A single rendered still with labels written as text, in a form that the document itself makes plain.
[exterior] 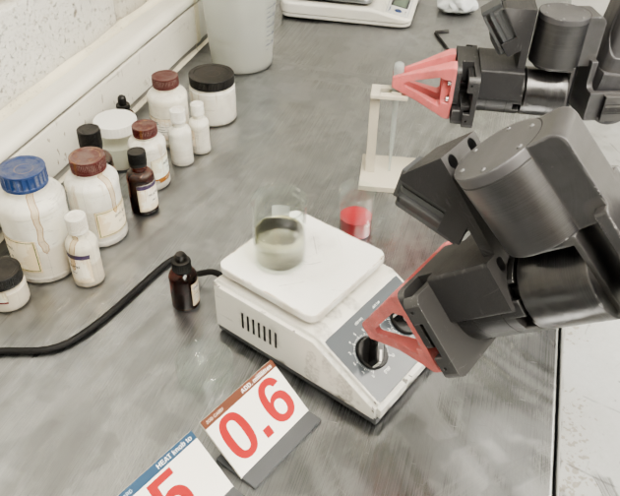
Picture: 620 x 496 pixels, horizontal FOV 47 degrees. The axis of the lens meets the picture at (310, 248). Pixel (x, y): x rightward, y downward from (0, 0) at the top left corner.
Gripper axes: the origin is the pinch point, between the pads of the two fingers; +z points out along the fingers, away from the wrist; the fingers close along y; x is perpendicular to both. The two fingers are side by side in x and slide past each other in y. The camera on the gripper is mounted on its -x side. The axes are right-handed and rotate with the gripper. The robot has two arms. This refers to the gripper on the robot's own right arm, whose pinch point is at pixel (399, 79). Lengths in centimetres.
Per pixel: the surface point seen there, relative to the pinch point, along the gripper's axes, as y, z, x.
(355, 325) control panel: 35.0, 1.8, 8.1
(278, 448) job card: 45.2, 7.3, 14.0
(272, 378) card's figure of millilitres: 40.0, 8.7, 11.1
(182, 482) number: 51, 14, 12
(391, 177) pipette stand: 1.4, -0.4, 13.4
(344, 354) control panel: 38.2, 2.5, 8.8
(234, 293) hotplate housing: 32.9, 13.6, 7.9
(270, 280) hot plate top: 33.1, 10.1, 5.6
